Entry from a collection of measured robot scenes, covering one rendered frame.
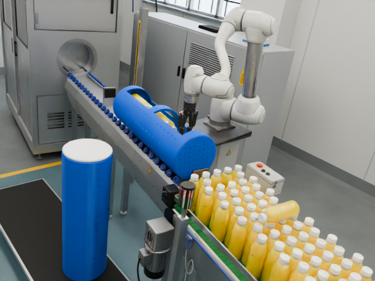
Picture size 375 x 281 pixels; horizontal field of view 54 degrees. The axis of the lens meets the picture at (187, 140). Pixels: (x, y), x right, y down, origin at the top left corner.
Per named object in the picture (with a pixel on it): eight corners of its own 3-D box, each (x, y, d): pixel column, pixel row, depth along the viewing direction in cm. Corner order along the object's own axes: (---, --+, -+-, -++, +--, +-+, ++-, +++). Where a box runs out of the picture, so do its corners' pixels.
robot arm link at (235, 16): (219, 18, 228) (239, 21, 222) (231, -1, 236) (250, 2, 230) (221, 34, 239) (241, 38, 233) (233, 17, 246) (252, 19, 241)
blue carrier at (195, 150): (147, 119, 286) (149, 83, 273) (213, 174, 222) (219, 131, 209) (112, 124, 271) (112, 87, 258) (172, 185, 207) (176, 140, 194)
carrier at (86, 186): (93, 287, 234) (113, 257, 259) (98, 167, 197) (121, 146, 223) (53, 274, 239) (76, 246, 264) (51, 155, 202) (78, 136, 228)
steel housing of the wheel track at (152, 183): (91, 104, 388) (92, 72, 373) (211, 227, 229) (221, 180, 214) (64, 106, 372) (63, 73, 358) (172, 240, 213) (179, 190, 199)
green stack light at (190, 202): (187, 199, 158) (188, 189, 156) (195, 207, 153) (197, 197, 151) (174, 202, 154) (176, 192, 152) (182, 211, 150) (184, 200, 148)
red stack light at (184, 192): (188, 189, 156) (190, 181, 154) (197, 197, 151) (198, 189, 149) (176, 192, 152) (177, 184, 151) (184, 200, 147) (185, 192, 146)
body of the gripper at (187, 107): (192, 98, 221) (190, 113, 224) (181, 99, 216) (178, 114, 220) (200, 102, 215) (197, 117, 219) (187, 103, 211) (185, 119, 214)
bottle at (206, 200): (196, 217, 190) (202, 186, 183) (210, 219, 190) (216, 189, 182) (195, 225, 184) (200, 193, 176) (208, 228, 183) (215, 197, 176)
